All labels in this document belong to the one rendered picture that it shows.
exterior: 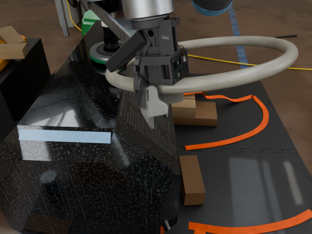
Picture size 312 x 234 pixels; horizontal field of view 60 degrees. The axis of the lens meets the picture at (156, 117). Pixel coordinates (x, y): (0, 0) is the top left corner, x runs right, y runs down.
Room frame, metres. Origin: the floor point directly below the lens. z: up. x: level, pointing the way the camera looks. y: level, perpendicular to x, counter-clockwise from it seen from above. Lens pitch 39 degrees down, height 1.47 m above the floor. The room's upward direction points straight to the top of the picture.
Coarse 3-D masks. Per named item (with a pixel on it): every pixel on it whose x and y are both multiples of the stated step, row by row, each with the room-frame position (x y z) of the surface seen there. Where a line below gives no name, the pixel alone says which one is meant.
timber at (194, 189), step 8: (184, 160) 1.20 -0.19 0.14; (192, 160) 1.20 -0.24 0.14; (184, 168) 1.13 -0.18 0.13; (192, 168) 1.13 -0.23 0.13; (184, 176) 1.07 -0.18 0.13; (192, 176) 1.07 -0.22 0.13; (200, 176) 1.07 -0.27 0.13; (184, 184) 1.01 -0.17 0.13; (192, 184) 1.01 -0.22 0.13; (200, 184) 1.01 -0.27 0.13; (184, 192) 0.97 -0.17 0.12; (192, 192) 0.95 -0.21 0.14; (200, 192) 0.95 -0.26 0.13; (184, 200) 0.95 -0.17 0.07; (192, 200) 0.95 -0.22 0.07; (200, 200) 0.95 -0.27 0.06
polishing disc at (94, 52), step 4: (120, 40) 1.34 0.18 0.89; (96, 44) 1.30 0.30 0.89; (100, 44) 1.30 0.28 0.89; (120, 44) 1.30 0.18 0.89; (92, 48) 1.25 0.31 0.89; (96, 48) 1.25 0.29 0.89; (100, 48) 1.25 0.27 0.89; (92, 52) 1.20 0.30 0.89; (96, 52) 1.20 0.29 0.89; (100, 52) 1.20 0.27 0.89; (104, 52) 1.20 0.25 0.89; (108, 52) 1.20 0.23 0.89; (112, 52) 1.20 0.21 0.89; (92, 56) 1.18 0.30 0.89; (96, 56) 1.16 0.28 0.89; (100, 56) 1.16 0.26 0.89; (104, 56) 1.16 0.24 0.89; (108, 56) 1.16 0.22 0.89; (104, 60) 1.14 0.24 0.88
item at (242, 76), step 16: (192, 48) 0.88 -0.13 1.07; (272, 48) 0.71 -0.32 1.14; (288, 48) 0.58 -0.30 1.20; (128, 64) 0.75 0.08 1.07; (272, 64) 0.48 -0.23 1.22; (288, 64) 0.50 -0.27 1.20; (112, 80) 0.54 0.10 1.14; (128, 80) 0.50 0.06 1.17; (192, 80) 0.44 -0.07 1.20; (208, 80) 0.43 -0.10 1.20; (224, 80) 0.43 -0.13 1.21; (240, 80) 0.44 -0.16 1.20; (256, 80) 0.45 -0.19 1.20
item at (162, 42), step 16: (144, 32) 0.48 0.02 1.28; (160, 32) 0.46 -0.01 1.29; (176, 32) 0.46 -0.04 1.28; (144, 48) 0.47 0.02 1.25; (160, 48) 0.45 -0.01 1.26; (176, 48) 0.46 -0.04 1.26; (144, 64) 0.45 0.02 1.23; (160, 64) 0.43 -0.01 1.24; (176, 64) 0.44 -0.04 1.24; (160, 80) 0.44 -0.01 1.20; (176, 80) 0.43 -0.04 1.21
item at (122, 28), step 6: (84, 0) 1.33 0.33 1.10; (120, 0) 1.24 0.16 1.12; (90, 6) 1.25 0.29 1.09; (96, 6) 1.18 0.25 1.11; (120, 6) 1.24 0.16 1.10; (96, 12) 1.19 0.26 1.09; (102, 12) 1.12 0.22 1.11; (102, 18) 1.13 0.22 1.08; (108, 18) 1.06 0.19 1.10; (120, 18) 1.16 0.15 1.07; (108, 24) 1.07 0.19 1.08; (114, 24) 1.01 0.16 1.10; (120, 24) 1.10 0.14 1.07; (126, 24) 1.10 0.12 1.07; (114, 30) 1.02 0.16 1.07; (120, 30) 0.96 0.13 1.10; (126, 30) 1.04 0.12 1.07; (132, 30) 1.04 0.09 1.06; (120, 36) 0.97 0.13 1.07; (126, 36) 0.92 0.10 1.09
